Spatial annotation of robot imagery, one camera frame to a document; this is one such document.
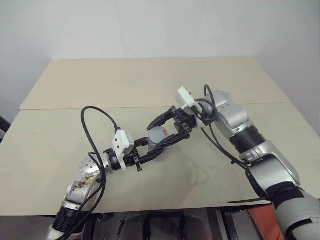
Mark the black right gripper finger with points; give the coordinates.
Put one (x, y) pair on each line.
(172, 139)
(160, 118)

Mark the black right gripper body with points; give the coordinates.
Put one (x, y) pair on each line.
(185, 121)

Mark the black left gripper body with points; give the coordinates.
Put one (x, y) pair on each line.
(130, 160)

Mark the grey jar body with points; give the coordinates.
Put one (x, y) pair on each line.
(152, 148)

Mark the grey cylindrical can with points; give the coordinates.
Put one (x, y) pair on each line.
(157, 135)

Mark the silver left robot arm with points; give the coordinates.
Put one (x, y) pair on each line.
(86, 170)

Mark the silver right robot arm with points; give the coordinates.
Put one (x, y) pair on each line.
(270, 165)

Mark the dark rounded shape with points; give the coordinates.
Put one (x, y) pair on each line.
(133, 225)
(196, 225)

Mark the black zip tie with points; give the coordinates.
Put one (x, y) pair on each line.
(247, 200)

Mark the orange red object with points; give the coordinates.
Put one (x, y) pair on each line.
(265, 222)

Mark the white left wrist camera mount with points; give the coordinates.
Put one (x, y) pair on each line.
(120, 141)

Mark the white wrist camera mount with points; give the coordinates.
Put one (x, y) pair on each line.
(185, 97)
(120, 141)

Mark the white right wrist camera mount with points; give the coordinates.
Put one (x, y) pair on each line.
(185, 97)

